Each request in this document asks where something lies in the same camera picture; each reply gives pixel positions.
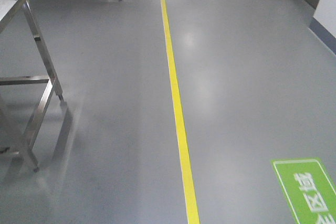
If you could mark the stainless steel table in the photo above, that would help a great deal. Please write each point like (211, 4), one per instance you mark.
(23, 143)

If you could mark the green floor sign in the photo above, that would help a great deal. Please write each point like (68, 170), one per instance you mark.
(308, 189)

